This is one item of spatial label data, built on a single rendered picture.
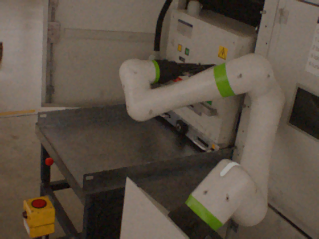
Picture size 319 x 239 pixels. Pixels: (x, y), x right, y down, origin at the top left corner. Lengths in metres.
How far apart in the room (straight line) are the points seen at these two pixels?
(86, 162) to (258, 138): 0.70
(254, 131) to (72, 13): 1.10
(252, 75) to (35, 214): 0.81
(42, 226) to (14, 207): 1.54
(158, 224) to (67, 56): 1.24
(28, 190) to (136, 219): 1.90
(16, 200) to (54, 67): 1.14
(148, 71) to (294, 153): 0.60
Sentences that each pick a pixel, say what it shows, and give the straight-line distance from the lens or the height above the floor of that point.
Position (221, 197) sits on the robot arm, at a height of 1.08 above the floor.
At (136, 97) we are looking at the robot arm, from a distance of 1.63.
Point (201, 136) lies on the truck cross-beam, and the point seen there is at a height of 0.92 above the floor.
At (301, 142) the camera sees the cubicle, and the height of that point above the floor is 1.12.
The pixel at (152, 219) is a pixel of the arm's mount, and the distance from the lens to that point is 1.28.
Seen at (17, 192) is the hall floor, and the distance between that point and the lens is 3.18.
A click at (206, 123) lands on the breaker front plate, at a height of 0.98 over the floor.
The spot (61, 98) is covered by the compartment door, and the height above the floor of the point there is 0.88.
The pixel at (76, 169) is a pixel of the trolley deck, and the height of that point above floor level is 0.85.
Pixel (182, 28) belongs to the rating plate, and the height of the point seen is 1.33.
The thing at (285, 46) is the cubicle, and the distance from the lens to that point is 1.68.
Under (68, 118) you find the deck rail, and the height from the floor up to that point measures 0.87.
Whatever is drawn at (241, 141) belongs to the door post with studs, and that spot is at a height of 0.96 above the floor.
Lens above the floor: 1.76
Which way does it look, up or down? 24 degrees down
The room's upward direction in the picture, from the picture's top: 8 degrees clockwise
